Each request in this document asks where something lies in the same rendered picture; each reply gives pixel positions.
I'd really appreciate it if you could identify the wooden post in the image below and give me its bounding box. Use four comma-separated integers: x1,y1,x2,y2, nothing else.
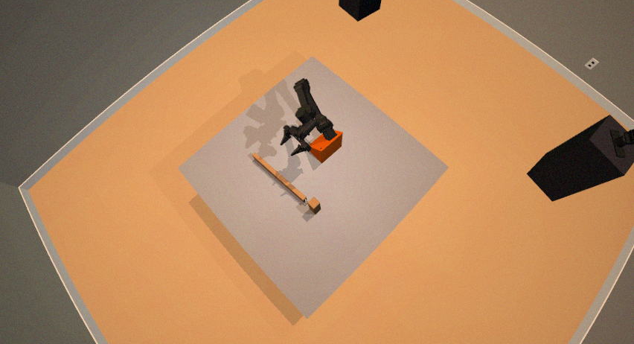
308,197,321,215

